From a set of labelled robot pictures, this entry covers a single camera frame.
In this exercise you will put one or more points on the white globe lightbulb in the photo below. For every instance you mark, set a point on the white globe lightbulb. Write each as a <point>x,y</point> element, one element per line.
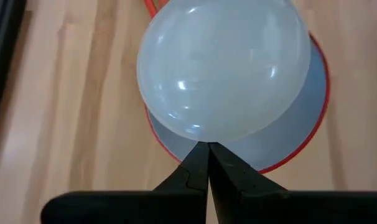
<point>222,68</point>

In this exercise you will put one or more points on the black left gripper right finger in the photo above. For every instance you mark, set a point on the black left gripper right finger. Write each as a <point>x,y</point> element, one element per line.
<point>269,208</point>

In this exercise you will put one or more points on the red desk lamp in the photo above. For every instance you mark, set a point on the red desk lamp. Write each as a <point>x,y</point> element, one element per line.
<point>300,124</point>

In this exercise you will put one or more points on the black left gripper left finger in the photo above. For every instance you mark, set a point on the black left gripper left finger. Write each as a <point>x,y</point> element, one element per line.
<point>145,208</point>

